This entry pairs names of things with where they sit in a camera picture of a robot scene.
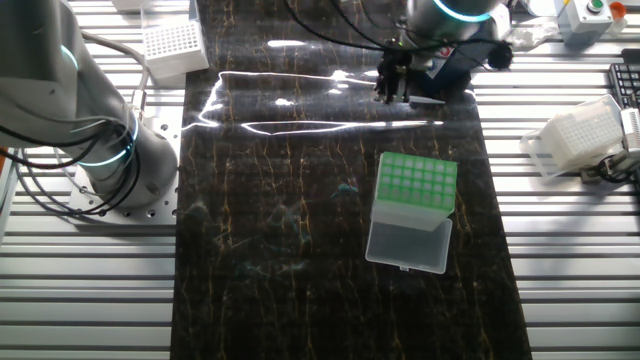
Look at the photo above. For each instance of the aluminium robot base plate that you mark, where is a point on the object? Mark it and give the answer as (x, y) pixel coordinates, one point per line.
(165, 130)

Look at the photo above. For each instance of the black keyboard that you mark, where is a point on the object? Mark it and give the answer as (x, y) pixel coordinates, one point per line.
(627, 82)

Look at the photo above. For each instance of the grey button control box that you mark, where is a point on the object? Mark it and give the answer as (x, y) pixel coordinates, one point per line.
(582, 25)

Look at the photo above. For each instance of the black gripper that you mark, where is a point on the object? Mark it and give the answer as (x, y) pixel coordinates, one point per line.
(397, 62)

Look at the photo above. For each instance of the orange round cap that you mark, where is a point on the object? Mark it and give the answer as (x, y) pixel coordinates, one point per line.
(617, 10)

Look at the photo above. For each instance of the metal camera clamp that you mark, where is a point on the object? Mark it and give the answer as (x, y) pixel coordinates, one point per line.
(617, 162)

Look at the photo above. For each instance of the white crumpled tissue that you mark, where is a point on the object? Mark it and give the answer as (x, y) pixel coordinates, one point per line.
(535, 35)

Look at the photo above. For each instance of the white paper sheet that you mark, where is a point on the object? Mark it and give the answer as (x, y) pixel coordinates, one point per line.
(537, 6)

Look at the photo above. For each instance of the white tip rack clear lid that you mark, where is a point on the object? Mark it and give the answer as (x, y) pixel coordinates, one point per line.
(175, 47)
(585, 132)

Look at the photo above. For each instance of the blue vortex mixer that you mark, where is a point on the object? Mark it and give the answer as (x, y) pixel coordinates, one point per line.
(457, 70)

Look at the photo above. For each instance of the green pipette tip holder box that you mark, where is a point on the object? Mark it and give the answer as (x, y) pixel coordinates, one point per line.
(415, 180)

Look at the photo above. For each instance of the large translucent pipette tip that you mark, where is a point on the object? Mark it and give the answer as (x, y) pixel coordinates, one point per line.
(427, 100)

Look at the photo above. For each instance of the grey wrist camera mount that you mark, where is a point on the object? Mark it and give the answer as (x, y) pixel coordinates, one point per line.
(501, 22)

